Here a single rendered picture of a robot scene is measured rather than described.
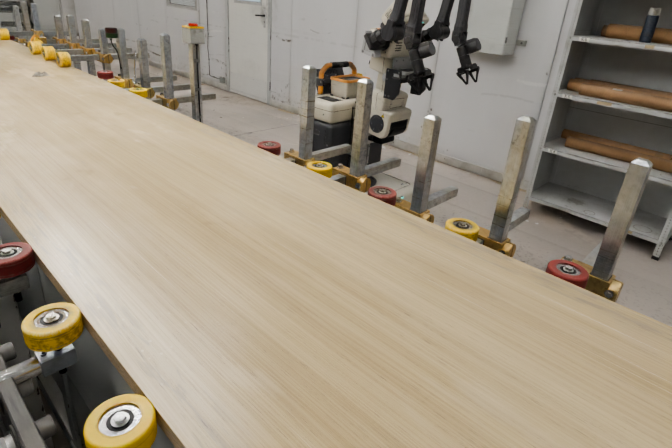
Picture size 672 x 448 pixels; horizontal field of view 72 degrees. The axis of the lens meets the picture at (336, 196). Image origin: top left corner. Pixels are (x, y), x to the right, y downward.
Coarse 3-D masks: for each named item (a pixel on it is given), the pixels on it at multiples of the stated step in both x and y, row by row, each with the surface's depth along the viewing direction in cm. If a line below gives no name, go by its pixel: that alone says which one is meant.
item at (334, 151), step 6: (342, 144) 188; (348, 144) 188; (318, 150) 178; (324, 150) 179; (330, 150) 179; (336, 150) 182; (342, 150) 184; (348, 150) 187; (312, 156) 173; (318, 156) 175; (324, 156) 178; (330, 156) 180; (294, 162) 167
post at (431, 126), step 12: (432, 120) 124; (432, 132) 125; (420, 144) 128; (432, 144) 126; (420, 156) 129; (432, 156) 129; (420, 168) 130; (432, 168) 131; (420, 180) 131; (420, 192) 132; (420, 204) 133
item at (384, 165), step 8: (384, 160) 168; (392, 160) 169; (400, 160) 172; (368, 168) 159; (376, 168) 162; (384, 168) 166; (392, 168) 169; (336, 176) 150; (344, 176) 151; (368, 176) 160; (344, 184) 152
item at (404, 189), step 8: (376, 176) 311; (384, 176) 312; (392, 176) 313; (376, 184) 298; (384, 184) 299; (392, 184) 300; (400, 184) 301; (408, 184) 302; (400, 192) 290; (408, 192) 294; (408, 200) 296
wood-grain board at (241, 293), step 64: (0, 64) 253; (0, 128) 154; (64, 128) 159; (128, 128) 164; (192, 128) 170; (0, 192) 110; (64, 192) 113; (128, 192) 116; (192, 192) 118; (256, 192) 121; (320, 192) 124; (64, 256) 88; (128, 256) 89; (192, 256) 91; (256, 256) 93; (320, 256) 95; (384, 256) 96; (448, 256) 98; (128, 320) 73; (192, 320) 74; (256, 320) 75; (320, 320) 76; (384, 320) 77; (448, 320) 79; (512, 320) 80; (576, 320) 81; (640, 320) 83; (128, 384) 64; (192, 384) 62; (256, 384) 63; (320, 384) 64; (384, 384) 65; (448, 384) 66; (512, 384) 66; (576, 384) 67; (640, 384) 68
